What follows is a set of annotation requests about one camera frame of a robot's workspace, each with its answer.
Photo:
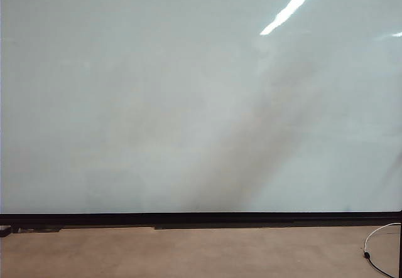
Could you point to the small black box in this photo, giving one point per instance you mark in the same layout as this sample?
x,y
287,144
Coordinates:
x,y
4,231

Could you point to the short black pen tray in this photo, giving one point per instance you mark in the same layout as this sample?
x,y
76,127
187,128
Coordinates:
x,y
41,228

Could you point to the long black pen tray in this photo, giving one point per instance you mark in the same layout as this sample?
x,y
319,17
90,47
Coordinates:
x,y
220,226

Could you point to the white glass whiteboard black frame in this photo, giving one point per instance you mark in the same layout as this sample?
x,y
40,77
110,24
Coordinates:
x,y
125,102

